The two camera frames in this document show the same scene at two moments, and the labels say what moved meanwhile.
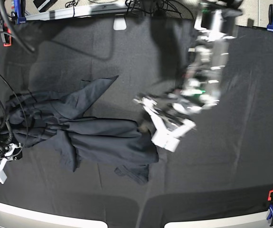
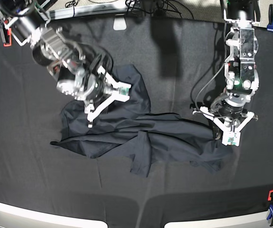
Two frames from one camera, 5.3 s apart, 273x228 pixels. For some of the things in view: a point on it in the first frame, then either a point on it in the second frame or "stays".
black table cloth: x=235 y=158 stays
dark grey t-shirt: x=53 y=116 -> x=126 y=131
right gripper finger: x=149 y=105 -> x=204 y=111
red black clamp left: x=8 y=38 stays
